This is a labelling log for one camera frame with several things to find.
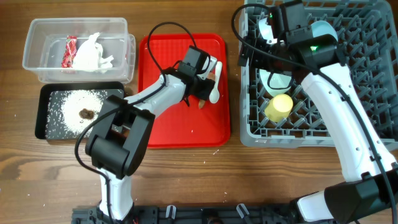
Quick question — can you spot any brown wooden stick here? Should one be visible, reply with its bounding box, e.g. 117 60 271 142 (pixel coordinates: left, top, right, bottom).
198 72 215 110

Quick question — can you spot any white plastic spoon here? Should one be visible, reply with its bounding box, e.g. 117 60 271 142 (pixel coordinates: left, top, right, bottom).
209 62 223 104

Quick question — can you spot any light blue bowl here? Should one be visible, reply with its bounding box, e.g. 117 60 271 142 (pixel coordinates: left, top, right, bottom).
258 17 277 45

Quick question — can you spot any pale green bowl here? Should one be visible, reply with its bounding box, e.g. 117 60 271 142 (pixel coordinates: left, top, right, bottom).
259 69 292 97

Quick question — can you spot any yellow plastic cup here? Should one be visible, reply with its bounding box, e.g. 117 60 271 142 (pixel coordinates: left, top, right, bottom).
264 94 294 123

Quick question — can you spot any light blue plate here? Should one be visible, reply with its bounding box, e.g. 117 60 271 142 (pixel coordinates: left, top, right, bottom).
311 21 338 41

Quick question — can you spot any white rice pile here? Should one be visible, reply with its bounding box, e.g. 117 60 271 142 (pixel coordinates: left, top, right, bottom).
60 90 103 137

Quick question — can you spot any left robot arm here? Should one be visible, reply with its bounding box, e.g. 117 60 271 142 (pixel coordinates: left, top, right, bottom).
83 46 223 223

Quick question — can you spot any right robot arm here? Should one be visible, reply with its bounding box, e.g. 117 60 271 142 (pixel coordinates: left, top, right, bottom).
236 1 397 223

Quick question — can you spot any grey-blue dishwasher rack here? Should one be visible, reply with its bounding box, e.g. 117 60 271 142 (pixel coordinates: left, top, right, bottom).
238 1 397 151

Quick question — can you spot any black food waste tray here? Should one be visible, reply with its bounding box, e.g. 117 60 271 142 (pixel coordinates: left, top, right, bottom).
35 82 124 140

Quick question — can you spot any clear plastic waste bin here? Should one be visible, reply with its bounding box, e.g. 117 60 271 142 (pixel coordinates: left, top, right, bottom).
22 17 136 83

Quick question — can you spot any red plastic tray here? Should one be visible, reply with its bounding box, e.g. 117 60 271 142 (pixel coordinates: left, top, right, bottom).
137 33 231 148

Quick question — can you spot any crumpled white tissue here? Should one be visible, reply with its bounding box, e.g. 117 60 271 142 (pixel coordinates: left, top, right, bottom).
72 32 114 73

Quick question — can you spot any brown food scrap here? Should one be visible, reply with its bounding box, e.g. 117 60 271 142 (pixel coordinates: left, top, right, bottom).
79 108 95 120

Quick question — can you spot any red snack wrapper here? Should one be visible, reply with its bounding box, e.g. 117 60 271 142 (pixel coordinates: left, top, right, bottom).
62 35 77 68

